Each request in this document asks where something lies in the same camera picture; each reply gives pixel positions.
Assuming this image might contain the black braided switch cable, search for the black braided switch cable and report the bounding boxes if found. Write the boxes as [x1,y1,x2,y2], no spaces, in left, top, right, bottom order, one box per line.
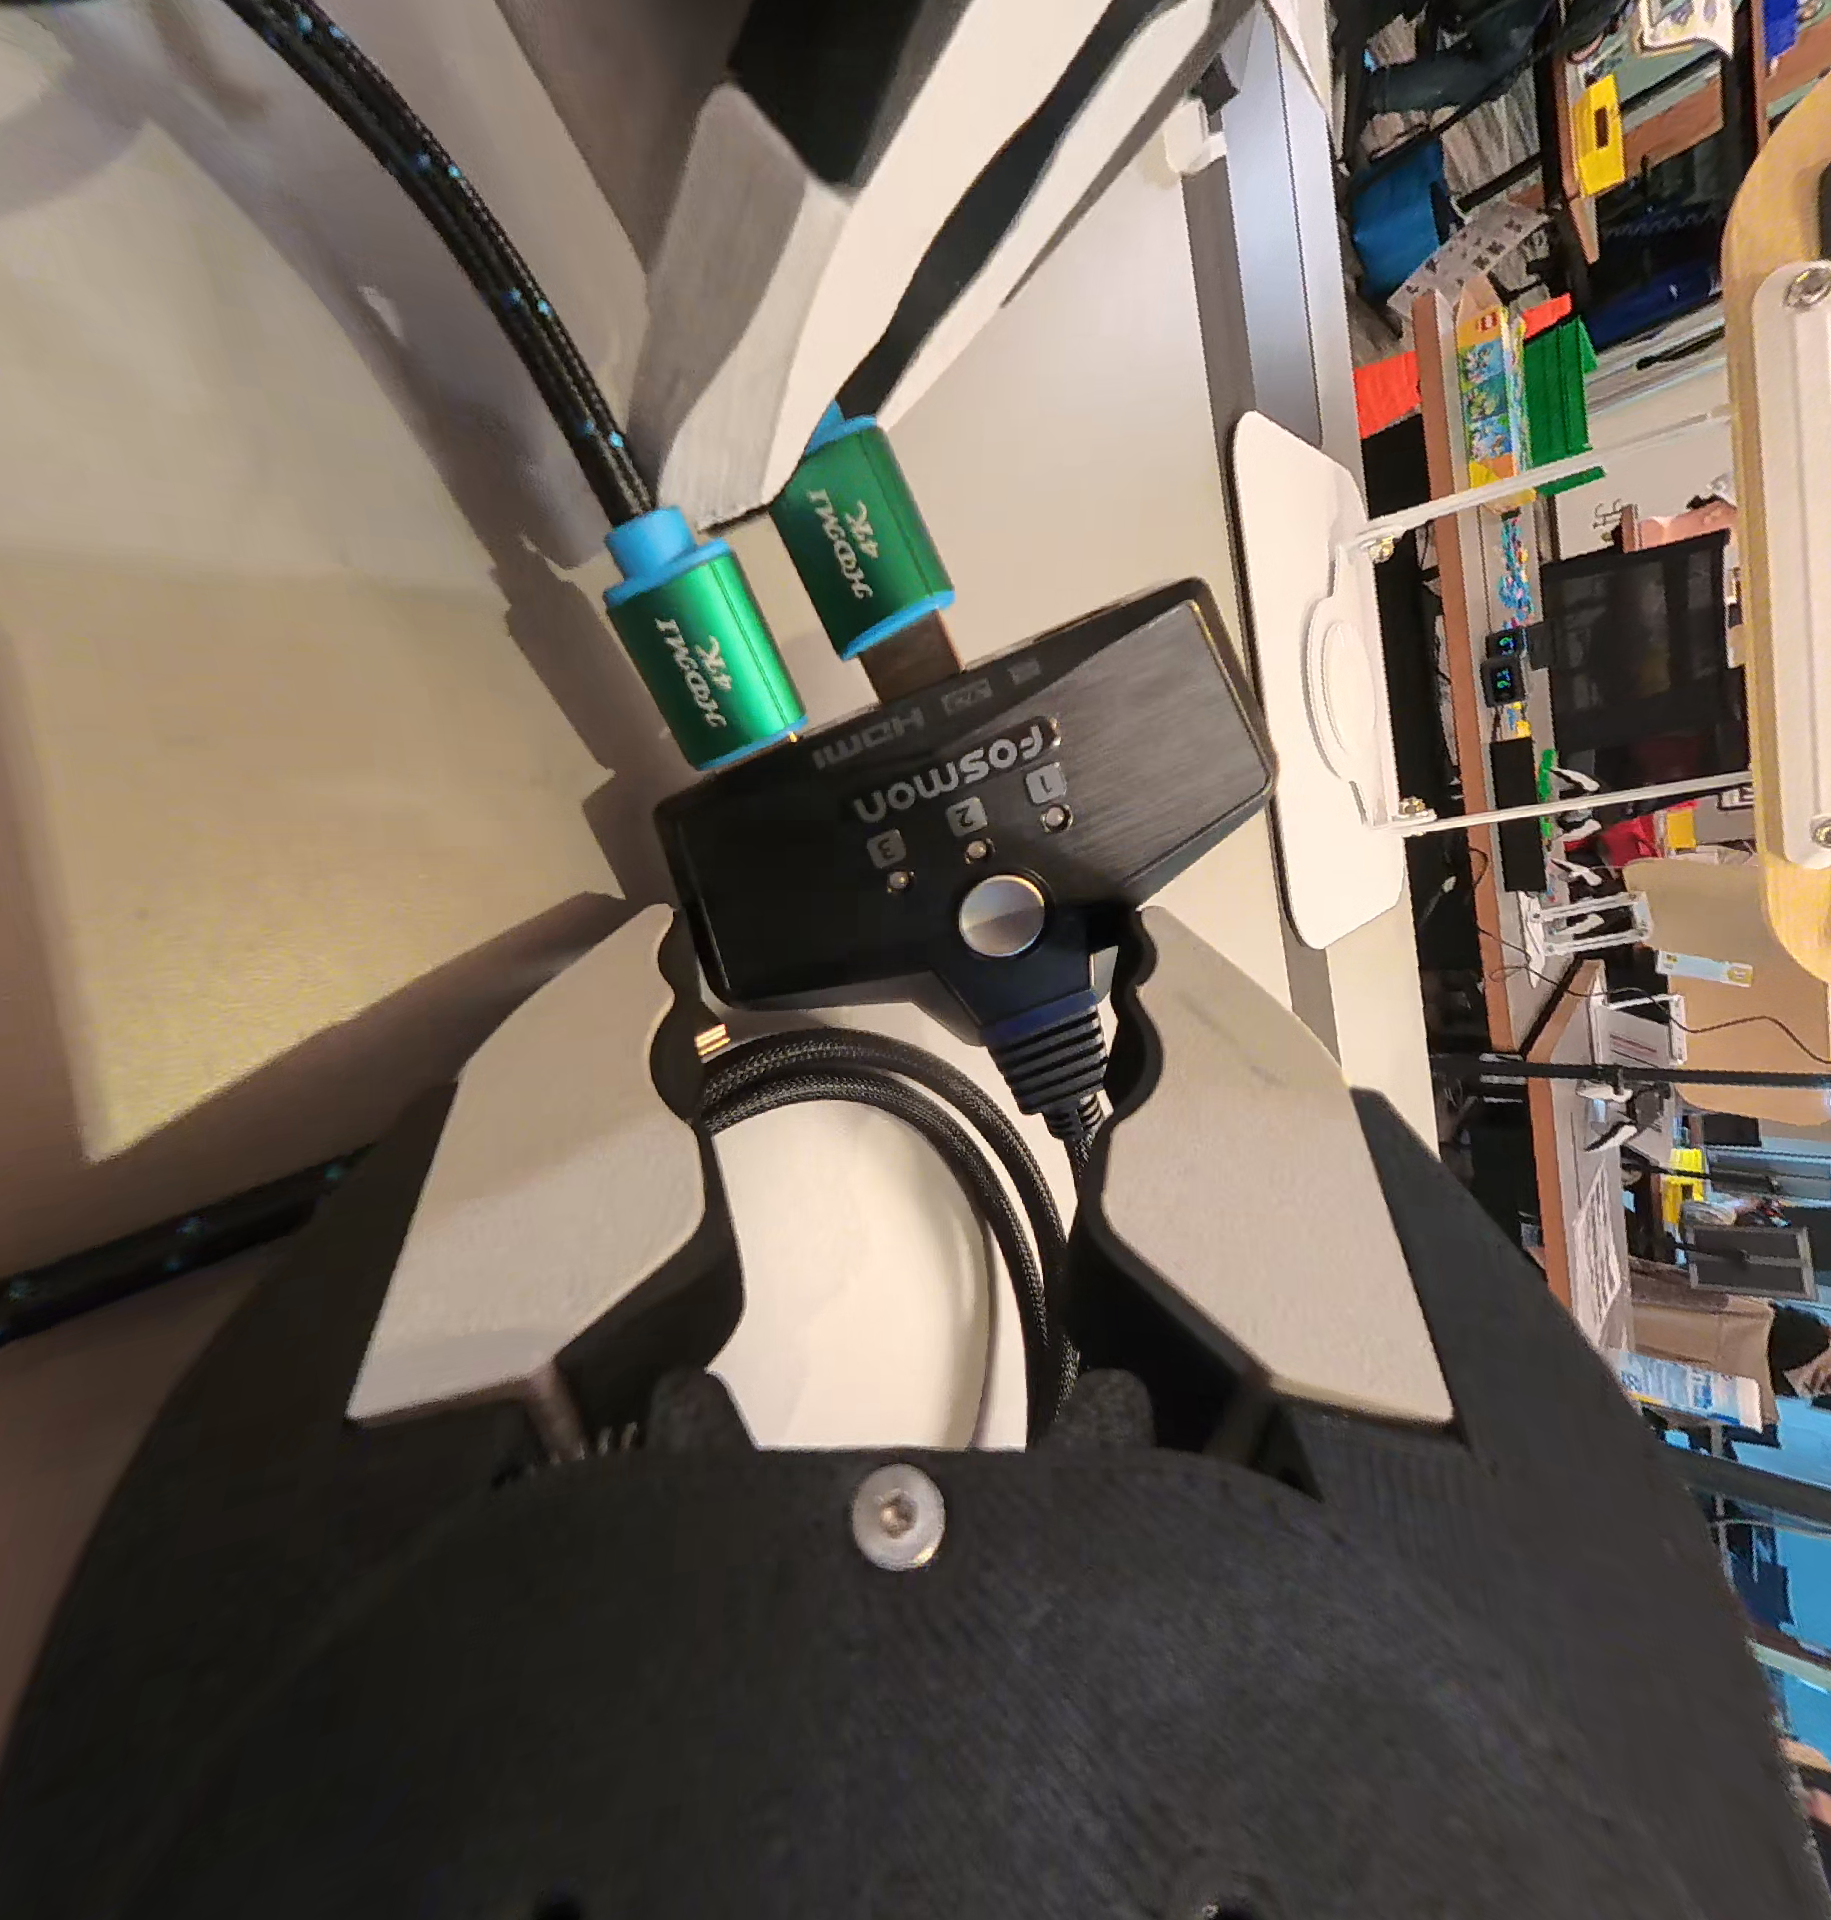
[696,1033,1119,1455]

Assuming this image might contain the colourful toy box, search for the colourful toy box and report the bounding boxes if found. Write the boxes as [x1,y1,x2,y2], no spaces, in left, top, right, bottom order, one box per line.
[1458,307,1528,485]

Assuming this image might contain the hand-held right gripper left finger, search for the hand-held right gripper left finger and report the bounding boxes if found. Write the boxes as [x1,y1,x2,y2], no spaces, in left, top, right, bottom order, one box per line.
[346,905,745,1459]

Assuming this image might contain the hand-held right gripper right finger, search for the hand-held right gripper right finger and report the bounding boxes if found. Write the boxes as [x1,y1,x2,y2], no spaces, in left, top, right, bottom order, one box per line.
[1065,908,1458,1428]

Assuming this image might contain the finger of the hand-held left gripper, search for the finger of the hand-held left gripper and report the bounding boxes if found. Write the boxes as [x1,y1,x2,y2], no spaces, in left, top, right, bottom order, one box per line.
[634,0,1121,530]
[850,0,1263,432]

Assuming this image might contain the white square pad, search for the white square pad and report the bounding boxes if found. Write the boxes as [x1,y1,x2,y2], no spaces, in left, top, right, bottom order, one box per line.
[1181,0,1445,1158]

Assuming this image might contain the green building plates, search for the green building plates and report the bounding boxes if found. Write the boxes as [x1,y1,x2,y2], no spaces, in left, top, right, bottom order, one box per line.
[1521,316,1604,498]

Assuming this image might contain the black video switch box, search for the black video switch box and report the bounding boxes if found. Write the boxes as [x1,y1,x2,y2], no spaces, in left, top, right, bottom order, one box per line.
[653,576,1279,1058]

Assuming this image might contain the green plug braided cable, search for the green plug braided cable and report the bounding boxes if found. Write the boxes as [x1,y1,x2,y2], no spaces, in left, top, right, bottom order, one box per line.
[0,1020,737,1358]
[769,397,968,706]
[216,0,812,773]

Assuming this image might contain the blue bag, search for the blue bag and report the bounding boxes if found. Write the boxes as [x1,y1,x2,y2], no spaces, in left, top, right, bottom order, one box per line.
[1351,142,1458,297]

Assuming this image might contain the black monitor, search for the black monitor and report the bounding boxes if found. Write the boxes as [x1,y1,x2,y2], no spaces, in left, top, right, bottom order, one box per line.
[1541,539,1741,769]

